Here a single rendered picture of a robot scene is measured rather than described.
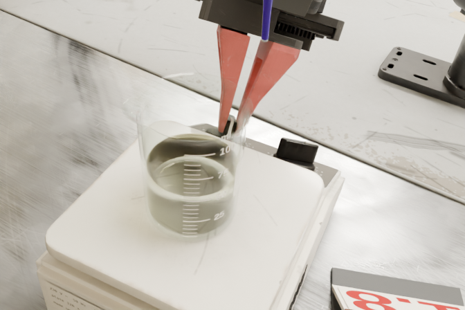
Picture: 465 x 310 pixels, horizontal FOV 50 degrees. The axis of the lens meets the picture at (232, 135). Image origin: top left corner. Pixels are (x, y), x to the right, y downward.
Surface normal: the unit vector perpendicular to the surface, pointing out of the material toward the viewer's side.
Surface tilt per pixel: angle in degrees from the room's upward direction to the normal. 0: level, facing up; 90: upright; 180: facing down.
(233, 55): 84
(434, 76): 0
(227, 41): 84
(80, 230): 0
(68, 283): 0
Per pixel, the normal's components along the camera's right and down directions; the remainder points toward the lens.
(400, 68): 0.07, -0.77
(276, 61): -0.04, 0.56
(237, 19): 0.06, 0.23
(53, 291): -0.42, 0.55
